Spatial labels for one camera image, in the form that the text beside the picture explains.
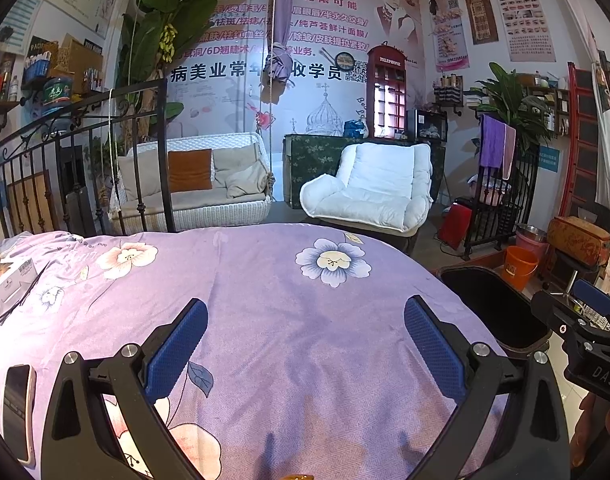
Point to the pink basin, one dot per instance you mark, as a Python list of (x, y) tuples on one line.
[(535, 250)]

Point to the wall shelf with bottles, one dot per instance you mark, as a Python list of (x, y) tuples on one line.
[(447, 95)]

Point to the white sheer curtain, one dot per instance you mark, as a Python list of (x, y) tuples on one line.
[(607, 150)]

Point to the wooden wall shelf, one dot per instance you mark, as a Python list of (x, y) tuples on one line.
[(0, 106)]

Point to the eyebrow chart poster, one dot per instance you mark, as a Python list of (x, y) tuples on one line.
[(522, 15)]

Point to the black display box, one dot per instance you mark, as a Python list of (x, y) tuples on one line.
[(427, 125)]

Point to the orange bucket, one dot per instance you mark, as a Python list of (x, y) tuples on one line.
[(519, 267)]

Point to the green round tub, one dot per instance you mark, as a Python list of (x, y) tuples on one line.
[(60, 92)]

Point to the purple towel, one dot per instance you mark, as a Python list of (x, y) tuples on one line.
[(491, 141)]

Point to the banana plant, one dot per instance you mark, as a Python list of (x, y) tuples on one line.
[(185, 0)]

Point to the brown patterned box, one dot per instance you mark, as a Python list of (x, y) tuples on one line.
[(580, 240)]

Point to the black metal rack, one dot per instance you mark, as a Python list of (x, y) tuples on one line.
[(525, 200)]

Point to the orange cushion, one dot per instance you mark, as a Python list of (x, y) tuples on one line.
[(190, 171)]

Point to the white cardboard box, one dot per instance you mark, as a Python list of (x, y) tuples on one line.
[(10, 285)]

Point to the blue wall sign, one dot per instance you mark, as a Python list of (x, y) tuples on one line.
[(548, 161)]

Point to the potted green plant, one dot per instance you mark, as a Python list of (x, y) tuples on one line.
[(515, 102)]

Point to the black iron bed frame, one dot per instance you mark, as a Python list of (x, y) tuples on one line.
[(167, 160)]

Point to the green patterned cabinet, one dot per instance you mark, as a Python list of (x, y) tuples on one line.
[(310, 160)]

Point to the brown tower poster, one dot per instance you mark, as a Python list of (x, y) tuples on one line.
[(479, 7)]

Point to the black trash bin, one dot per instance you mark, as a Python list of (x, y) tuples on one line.
[(490, 300)]

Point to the blue basket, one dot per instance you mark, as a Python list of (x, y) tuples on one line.
[(37, 67)]

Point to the red bag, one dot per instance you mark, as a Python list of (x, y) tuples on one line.
[(455, 227)]

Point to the smartphone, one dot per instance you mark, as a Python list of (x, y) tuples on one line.
[(17, 410)]

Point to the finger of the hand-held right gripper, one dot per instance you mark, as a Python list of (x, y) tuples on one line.
[(592, 296), (555, 312)]

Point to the large wall banner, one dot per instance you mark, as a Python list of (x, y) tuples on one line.
[(310, 30)]

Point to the white padded armchair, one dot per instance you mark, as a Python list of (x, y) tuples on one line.
[(380, 180)]

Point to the blue bag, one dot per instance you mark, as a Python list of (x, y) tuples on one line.
[(355, 129)]

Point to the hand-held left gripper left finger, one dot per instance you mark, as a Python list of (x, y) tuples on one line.
[(177, 347)]

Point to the brown cardboard box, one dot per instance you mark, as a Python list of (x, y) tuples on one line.
[(80, 62)]

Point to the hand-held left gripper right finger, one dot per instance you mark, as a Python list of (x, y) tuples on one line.
[(432, 350)]

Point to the wooden panel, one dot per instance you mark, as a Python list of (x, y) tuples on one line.
[(31, 202)]

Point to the pink wall poster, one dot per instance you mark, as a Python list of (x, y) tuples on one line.
[(447, 25)]

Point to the beige cushion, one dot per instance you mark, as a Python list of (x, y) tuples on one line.
[(240, 172), (141, 180)]

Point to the white wicker swing sofa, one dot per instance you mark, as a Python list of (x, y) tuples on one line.
[(210, 215)]

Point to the stool with chrome base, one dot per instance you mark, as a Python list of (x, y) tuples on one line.
[(577, 275)]

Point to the metal basin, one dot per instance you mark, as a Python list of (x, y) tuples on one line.
[(531, 231)]

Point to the red ladder shelf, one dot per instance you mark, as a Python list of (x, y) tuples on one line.
[(580, 145)]

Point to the red telephone booth cabinet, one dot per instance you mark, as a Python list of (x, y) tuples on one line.
[(386, 62)]

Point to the pink towel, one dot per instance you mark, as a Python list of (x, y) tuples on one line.
[(510, 152)]

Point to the purple floral bedsheet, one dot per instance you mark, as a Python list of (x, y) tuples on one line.
[(310, 360)]

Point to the person's right hand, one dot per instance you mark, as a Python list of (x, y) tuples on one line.
[(597, 430)]

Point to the hanging purple cloth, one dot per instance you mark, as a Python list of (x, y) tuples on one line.
[(285, 5)]

